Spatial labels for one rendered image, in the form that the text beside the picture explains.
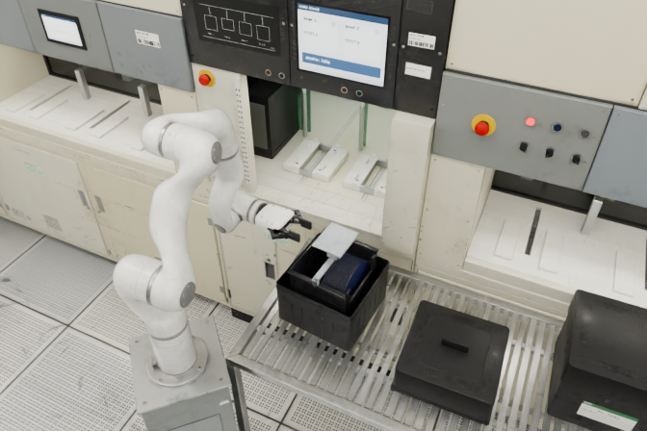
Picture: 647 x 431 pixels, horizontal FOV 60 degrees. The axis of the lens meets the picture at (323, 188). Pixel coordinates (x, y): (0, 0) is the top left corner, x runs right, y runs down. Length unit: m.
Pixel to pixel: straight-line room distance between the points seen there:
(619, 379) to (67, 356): 2.33
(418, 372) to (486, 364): 0.21
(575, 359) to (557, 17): 0.88
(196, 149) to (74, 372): 1.72
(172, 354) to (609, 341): 1.23
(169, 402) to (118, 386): 1.03
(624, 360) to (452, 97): 0.83
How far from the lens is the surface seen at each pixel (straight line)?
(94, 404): 2.82
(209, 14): 1.91
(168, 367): 1.82
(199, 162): 1.45
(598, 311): 1.81
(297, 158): 2.35
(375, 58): 1.68
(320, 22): 1.71
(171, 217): 1.51
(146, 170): 2.55
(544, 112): 1.62
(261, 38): 1.83
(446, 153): 1.75
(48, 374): 2.99
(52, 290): 3.34
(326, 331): 1.84
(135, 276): 1.58
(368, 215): 2.14
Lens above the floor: 2.29
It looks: 39 degrees down
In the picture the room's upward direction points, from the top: straight up
